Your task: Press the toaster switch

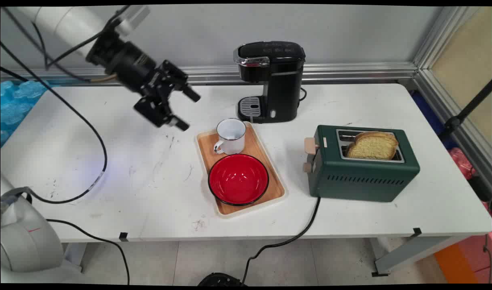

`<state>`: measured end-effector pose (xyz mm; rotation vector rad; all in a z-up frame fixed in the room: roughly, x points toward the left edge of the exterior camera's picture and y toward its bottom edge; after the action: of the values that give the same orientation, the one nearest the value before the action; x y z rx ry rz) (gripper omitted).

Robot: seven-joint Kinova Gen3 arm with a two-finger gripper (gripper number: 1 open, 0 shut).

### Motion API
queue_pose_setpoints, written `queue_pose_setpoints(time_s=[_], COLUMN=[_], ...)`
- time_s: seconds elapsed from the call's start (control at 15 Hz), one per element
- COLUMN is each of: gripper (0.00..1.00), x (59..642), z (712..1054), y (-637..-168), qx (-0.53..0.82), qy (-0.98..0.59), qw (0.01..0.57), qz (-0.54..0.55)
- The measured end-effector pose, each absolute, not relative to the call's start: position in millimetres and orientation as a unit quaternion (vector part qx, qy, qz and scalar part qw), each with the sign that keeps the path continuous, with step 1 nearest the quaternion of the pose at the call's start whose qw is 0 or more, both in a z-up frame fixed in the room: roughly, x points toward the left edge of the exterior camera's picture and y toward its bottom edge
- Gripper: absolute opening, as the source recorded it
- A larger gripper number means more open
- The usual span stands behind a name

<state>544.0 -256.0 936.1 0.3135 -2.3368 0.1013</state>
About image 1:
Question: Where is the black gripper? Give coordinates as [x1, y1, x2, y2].
[86, 30, 201, 131]

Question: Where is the white enamel mug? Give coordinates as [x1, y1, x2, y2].
[213, 118, 247, 155]

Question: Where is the red bowl black rim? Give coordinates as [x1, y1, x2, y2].
[208, 154, 270, 207]

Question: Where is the black coffee machine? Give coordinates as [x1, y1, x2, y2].
[234, 41, 306, 124]

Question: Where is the wooden serving tray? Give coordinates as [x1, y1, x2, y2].
[195, 121, 287, 218]

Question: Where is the blue bubble wrap sheet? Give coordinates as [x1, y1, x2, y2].
[0, 80, 50, 146]

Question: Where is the black round floor object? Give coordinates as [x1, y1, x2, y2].
[197, 273, 246, 286]

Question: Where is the green toaster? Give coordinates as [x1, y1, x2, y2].
[303, 125, 421, 203]

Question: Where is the toasted bread slice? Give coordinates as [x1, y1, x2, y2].
[346, 131, 399, 160]

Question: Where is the white table leg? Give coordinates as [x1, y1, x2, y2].
[369, 236, 468, 277]

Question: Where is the black tripod stand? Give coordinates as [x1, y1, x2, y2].
[439, 80, 492, 141]

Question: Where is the pink plastic bag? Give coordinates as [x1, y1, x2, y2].
[449, 147, 477, 180]

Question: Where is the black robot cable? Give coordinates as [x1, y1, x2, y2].
[0, 7, 130, 285]

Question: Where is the black toaster power cord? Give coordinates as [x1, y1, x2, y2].
[241, 196, 321, 285]

